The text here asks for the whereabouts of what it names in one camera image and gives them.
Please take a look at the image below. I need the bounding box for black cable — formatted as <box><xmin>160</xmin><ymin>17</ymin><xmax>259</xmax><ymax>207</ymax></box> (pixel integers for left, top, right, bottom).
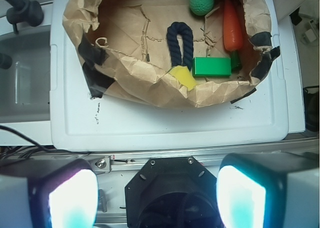
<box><xmin>0</xmin><ymin>125</ymin><xmax>88</xmax><ymax>161</ymax></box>

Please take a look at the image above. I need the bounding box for black octagonal mount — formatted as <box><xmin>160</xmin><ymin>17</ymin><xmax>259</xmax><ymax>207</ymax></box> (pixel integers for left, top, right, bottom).
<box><xmin>124</xmin><ymin>156</ymin><xmax>223</xmax><ymax>227</ymax></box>

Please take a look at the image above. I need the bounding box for green foam ball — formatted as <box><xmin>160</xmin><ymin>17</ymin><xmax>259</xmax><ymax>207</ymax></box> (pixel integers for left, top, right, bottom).
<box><xmin>189</xmin><ymin>0</ymin><xmax>215</xmax><ymax>16</ymax></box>

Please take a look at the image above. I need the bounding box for dark blue rope loop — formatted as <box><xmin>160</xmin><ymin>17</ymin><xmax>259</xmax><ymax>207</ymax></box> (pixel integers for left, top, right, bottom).
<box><xmin>166</xmin><ymin>22</ymin><xmax>194</xmax><ymax>71</ymax></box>

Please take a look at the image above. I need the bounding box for clear plastic container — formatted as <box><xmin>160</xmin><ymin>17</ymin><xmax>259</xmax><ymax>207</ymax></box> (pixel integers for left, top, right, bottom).
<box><xmin>0</xmin><ymin>26</ymin><xmax>50</xmax><ymax>123</ymax></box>

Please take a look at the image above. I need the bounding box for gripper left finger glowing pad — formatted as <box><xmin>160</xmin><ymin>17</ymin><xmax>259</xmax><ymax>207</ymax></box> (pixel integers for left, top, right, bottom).
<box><xmin>0</xmin><ymin>159</ymin><xmax>98</xmax><ymax>227</ymax></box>

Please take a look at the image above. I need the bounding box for green rectangular block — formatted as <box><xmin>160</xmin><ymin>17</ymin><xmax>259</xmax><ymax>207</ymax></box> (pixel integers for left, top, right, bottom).
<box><xmin>192</xmin><ymin>57</ymin><xmax>232</xmax><ymax>77</ymax></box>

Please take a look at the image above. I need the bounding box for white power adapter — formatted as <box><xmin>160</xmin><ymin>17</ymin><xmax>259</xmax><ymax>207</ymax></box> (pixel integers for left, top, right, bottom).
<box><xmin>302</xmin><ymin>19</ymin><xmax>320</xmax><ymax>44</ymax></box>

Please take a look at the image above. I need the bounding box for aluminium frame rail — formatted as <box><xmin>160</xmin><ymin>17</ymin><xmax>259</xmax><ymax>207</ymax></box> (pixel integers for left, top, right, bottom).
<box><xmin>85</xmin><ymin>137</ymin><xmax>320</xmax><ymax>173</ymax></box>

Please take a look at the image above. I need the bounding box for black pipe fixture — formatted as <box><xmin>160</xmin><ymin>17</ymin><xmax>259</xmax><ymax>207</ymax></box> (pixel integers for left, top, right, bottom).
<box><xmin>4</xmin><ymin>0</ymin><xmax>44</xmax><ymax>35</ymax></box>

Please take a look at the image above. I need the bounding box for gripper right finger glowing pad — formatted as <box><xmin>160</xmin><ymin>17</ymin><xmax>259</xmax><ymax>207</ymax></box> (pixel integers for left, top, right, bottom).
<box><xmin>216</xmin><ymin>152</ymin><xmax>320</xmax><ymax>227</ymax></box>

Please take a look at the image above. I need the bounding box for orange toy carrot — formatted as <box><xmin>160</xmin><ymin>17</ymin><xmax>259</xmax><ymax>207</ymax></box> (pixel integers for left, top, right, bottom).
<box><xmin>222</xmin><ymin>0</ymin><xmax>244</xmax><ymax>71</ymax></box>

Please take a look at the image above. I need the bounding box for white plastic bin lid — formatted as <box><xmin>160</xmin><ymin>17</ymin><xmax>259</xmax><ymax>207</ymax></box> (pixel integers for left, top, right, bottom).
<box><xmin>49</xmin><ymin>0</ymin><xmax>289</xmax><ymax>152</ymax></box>

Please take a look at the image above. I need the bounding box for yellow sponge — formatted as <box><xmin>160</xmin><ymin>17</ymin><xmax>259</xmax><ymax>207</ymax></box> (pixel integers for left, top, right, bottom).
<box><xmin>169</xmin><ymin>65</ymin><xmax>198</xmax><ymax>91</ymax></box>

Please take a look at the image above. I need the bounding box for brown paper bag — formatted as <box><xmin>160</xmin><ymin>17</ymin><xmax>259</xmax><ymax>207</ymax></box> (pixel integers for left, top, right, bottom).
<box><xmin>62</xmin><ymin>0</ymin><xmax>280</xmax><ymax>109</ymax></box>

